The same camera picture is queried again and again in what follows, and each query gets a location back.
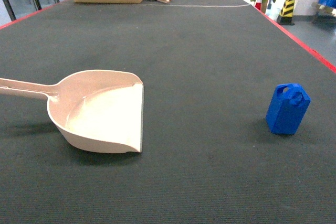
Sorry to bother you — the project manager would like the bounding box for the beige plastic dustpan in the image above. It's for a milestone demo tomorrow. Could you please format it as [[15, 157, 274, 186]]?
[[1, 70, 144, 153]]

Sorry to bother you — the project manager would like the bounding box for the blue plastic part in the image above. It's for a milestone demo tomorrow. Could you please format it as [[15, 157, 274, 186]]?
[[266, 83, 311, 135]]

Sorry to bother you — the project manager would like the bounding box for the red white traffic cone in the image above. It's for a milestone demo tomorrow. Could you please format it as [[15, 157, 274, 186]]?
[[255, 0, 263, 10]]

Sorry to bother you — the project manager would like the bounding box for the yellow black traffic cone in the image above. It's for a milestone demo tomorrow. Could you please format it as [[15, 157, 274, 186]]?
[[277, 0, 295, 25]]

